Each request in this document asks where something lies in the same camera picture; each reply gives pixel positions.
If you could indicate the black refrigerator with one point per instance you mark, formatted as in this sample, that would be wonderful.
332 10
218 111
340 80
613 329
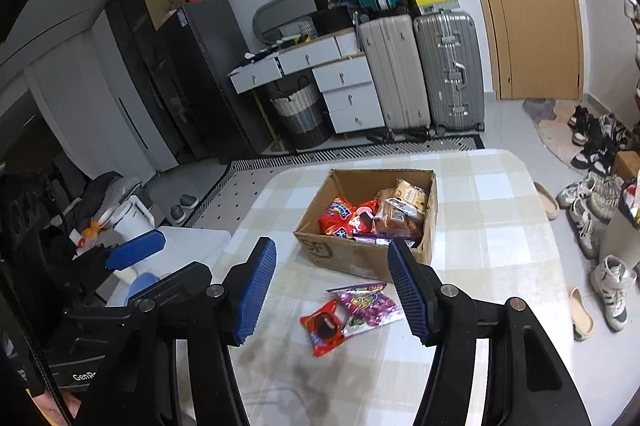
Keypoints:
205 45

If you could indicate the blue bowl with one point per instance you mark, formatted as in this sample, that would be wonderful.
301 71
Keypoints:
142 282

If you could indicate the white side table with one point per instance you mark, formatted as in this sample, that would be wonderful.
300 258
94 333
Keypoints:
182 247

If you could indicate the white drawer desk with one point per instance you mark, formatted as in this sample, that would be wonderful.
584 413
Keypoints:
341 73

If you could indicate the silver grey suitcase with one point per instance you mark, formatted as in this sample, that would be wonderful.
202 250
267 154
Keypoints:
450 58

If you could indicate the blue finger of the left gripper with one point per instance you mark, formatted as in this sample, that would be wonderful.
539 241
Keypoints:
124 256

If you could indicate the yellow black shoebox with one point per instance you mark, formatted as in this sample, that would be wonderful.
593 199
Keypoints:
427 7

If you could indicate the orange bread packet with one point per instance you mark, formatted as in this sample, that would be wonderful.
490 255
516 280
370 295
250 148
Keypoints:
400 213

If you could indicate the grey dotted rug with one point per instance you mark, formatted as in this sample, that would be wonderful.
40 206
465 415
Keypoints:
230 197

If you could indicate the red chocolate pie packet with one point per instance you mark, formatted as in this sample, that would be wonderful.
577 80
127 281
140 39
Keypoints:
325 328

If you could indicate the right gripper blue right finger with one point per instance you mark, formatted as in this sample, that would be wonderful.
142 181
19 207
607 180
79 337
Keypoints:
415 293

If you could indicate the white electric kettle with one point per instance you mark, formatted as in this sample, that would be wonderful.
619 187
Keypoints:
123 215

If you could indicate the woven laundry basket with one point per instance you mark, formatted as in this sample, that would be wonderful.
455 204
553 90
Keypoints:
302 111

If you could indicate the purple grape candy bag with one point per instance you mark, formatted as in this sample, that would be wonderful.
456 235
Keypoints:
367 307

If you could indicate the beige suitcase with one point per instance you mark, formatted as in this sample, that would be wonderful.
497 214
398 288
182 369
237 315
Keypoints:
396 70

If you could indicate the SF cardboard box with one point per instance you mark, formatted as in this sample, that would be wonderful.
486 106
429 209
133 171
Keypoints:
365 255

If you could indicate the grey oval mirror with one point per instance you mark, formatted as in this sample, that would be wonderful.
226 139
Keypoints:
279 19

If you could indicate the red cone snack bag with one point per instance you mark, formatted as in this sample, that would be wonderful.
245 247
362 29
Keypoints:
342 219

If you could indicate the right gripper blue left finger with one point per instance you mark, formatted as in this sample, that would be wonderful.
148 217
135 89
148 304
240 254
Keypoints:
250 283

